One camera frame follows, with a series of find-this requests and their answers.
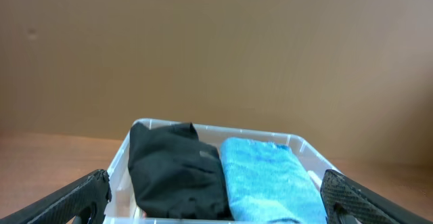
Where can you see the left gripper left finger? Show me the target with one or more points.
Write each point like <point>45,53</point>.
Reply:
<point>82,201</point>

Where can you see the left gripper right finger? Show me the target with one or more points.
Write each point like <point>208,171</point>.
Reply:
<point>348,202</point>

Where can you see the blue denim cloth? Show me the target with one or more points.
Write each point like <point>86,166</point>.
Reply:
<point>266,183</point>

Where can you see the black cloth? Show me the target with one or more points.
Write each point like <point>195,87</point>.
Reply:
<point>175,175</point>

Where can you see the clear plastic storage container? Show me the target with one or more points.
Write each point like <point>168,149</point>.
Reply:
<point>123,207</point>

